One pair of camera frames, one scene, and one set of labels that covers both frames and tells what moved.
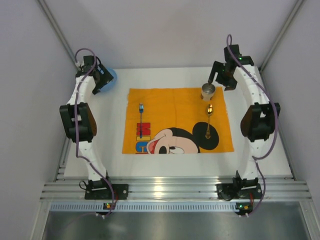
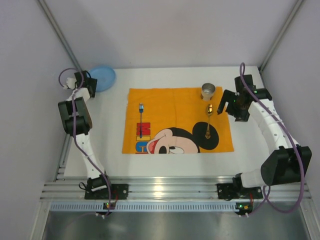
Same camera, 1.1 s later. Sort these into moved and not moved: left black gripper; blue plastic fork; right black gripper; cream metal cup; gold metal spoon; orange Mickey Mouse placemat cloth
Moved: left black gripper; right black gripper
Not moved: blue plastic fork; cream metal cup; orange Mickey Mouse placemat cloth; gold metal spoon
